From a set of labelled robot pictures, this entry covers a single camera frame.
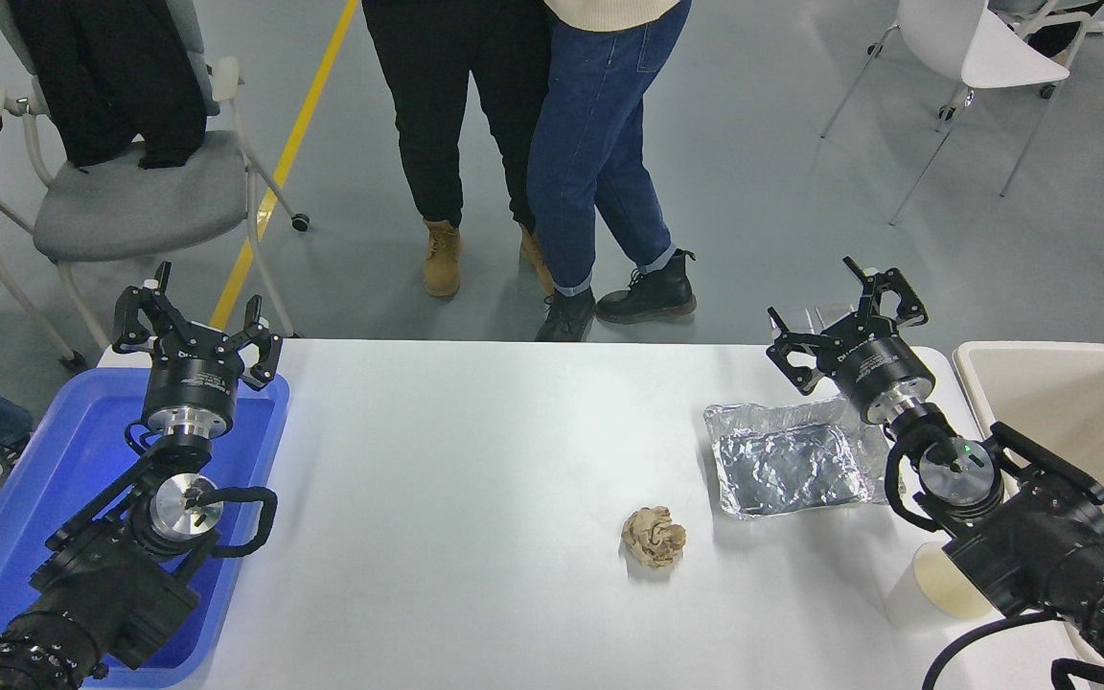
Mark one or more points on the standing person with tan boots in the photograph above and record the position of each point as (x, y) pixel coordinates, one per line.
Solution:
(451, 105)

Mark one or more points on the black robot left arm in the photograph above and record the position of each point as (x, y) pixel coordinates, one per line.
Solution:
(102, 594)

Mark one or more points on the silver foil tray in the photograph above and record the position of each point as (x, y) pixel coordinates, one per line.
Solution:
(787, 470)

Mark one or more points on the grey chair with white frame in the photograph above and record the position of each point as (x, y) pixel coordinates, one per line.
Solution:
(130, 206)

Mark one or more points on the white paper cup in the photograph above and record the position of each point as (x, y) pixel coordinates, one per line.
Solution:
(931, 585)

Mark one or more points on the large pale bin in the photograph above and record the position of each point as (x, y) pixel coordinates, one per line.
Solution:
(1069, 402)

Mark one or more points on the black jacket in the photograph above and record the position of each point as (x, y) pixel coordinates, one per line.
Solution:
(111, 77)

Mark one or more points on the blue plastic tray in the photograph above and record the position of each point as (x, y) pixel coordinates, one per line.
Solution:
(44, 470)

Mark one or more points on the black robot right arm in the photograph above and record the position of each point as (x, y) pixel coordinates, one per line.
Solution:
(1050, 546)

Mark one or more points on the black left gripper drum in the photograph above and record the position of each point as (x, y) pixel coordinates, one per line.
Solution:
(190, 379)

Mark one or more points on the crumpled tan paper ball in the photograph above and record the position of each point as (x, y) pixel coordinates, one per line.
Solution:
(654, 539)

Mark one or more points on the clear floor plate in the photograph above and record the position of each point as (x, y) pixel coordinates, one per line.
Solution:
(836, 314)
(801, 317)

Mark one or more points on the standing person with black boots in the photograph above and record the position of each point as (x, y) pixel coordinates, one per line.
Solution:
(590, 144)

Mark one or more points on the white moulded chair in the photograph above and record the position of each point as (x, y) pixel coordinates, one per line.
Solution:
(993, 48)

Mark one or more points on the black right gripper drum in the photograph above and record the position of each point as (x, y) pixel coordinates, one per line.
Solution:
(878, 369)

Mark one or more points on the white wheeled chair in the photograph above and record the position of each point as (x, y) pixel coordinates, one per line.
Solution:
(1055, 34)

